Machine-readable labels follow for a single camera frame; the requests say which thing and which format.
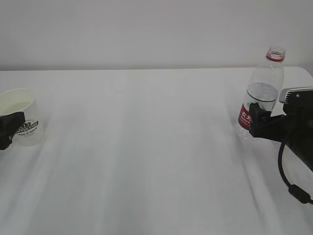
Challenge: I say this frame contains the white paper coffee cup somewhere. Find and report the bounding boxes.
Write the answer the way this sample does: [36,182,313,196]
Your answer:
[0,88,44,146]

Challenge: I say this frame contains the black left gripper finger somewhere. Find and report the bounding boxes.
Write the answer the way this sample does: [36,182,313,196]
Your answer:
[0,112,25,150]

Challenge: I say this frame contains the clear Nongfu Spring water bottle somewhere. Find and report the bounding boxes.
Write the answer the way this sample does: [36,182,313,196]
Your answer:
[236,47,286,141]

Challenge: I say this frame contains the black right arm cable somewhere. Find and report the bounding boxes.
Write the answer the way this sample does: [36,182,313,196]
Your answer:
[278,139,313,204]

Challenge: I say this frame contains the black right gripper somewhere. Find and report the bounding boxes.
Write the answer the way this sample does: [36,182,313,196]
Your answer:
[249,98,313,149]

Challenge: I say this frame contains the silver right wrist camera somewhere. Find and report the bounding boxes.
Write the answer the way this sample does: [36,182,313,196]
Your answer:
[279,87,313,104]

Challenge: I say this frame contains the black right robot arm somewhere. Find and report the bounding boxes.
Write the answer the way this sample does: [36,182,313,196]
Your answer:
[249,91,313,169]

